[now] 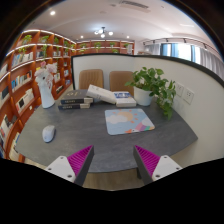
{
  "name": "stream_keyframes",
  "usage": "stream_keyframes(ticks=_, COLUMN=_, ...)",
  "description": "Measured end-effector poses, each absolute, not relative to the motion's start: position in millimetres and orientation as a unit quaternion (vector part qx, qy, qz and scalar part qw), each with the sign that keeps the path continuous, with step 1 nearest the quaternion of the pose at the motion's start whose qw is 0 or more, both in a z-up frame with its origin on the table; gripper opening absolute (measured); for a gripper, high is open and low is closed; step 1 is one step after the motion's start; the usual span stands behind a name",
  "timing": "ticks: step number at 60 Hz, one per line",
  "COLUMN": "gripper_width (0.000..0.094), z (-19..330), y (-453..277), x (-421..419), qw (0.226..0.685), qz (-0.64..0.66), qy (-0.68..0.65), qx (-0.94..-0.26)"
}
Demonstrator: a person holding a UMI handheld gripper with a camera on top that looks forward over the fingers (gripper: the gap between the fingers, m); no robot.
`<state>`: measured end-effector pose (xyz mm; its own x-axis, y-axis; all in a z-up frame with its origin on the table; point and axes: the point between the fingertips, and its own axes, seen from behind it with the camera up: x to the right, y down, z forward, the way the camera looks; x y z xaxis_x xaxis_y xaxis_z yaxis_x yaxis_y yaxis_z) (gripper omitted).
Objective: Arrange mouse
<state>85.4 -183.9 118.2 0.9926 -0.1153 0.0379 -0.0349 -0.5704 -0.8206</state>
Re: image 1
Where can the blue and white book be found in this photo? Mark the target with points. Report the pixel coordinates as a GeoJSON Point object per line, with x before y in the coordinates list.
{"type": "Point", "coordinates": [126, 100]}

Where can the long orange shelf with plants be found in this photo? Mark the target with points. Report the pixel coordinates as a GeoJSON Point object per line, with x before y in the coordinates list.
{"type": "Point", "coordinates": [106, 46]}

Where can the white computer mouse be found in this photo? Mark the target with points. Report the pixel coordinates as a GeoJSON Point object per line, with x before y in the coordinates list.
{"type": "Point", "coordinates": [48, 133]}

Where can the large orange bookshelf unit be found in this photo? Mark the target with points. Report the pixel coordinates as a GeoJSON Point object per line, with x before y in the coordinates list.
{"type": "Point", "coordinates": [23, 80]}

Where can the brown upholstered chair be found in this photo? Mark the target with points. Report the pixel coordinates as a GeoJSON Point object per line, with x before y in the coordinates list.
{"type": "Point", "coordinates": [90, 78]}
{"type": "Point", "coordinates": [119, 80]}

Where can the white vase with pink flowers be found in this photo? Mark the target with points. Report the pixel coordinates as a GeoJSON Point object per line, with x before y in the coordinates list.
{"type": "Point", "coordinates": [46, 95]}

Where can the green plant in white pot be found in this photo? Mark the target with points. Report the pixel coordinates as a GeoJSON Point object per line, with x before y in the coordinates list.
{"type": "Point", "coordinates": [143, 95]}

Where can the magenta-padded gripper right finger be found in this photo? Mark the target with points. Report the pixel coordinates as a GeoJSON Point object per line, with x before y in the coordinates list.
{"type": "Point", "coordinates": [163, 165]}

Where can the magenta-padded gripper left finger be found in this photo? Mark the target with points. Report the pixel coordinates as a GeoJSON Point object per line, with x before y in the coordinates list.
{"type": "Point", "coordinates": [63, 166]}

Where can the pastel cloud print mouse pad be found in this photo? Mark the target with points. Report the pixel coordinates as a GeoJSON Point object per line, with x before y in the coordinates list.
{"type": "Point", "coordinates": [128, 121]}

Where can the window with light curtains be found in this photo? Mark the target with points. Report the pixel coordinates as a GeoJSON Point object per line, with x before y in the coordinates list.
{"type": "Point", "coordinates": [181, 51]}

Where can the white cover book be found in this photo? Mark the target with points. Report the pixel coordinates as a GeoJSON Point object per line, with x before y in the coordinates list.
{"type": "Point", "coordinates": [101, 94]}

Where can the white wall socket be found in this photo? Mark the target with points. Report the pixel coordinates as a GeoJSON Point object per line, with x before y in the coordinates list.
{"type": "Point", "coordinates": [189, 96]}
{"type": "Point", "coordinates": [180, 89]}

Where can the multi-bulb ceiling lamp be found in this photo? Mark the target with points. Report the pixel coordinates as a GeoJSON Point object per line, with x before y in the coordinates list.
{"type": "Point", "coordinates": [102, 32]}

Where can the ceiling air vent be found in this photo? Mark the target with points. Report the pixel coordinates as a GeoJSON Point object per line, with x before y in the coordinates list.
{"type": "Point", "coordinates": [133, 4]}

